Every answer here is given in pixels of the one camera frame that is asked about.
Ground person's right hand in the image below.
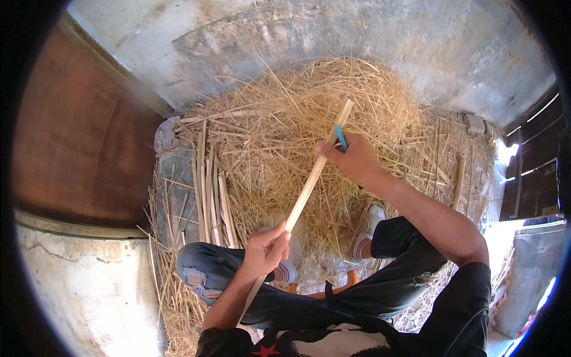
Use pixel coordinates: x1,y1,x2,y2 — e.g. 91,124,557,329
313,132,385,189

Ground person's left hand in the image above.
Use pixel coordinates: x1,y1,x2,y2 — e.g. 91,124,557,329
239,219,293,283

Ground blue handled knife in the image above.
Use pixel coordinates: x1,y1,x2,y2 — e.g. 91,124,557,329
334,123,350,154

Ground long pale bamboo strip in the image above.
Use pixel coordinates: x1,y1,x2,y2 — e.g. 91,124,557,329
236,97,356,326

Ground bundle of split bamboo strips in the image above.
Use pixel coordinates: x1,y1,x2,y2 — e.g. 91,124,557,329
191,120,242,250

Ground heap of bamboo shavings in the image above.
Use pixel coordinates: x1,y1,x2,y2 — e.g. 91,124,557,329
146,56,502,357

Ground orange wooden stool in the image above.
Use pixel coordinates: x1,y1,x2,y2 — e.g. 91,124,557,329
285,269,360,300

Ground thick bamboo pole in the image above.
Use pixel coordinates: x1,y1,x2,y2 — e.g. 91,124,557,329
452,155,467,212

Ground person's legs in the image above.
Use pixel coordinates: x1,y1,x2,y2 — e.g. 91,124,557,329
176,201,450,334

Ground grey brick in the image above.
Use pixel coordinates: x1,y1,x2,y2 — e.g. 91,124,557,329
463,112,487,134

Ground white plastic bag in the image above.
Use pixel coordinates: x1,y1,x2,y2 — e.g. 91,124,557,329
153,115,182,153

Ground dark wooden window shutter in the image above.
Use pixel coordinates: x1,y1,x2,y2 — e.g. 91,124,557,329
499,84,564,222

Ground person's body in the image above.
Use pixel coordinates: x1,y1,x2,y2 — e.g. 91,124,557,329
195,261,492,357

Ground brown wooden door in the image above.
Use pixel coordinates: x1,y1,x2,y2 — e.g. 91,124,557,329
11,24,175,232

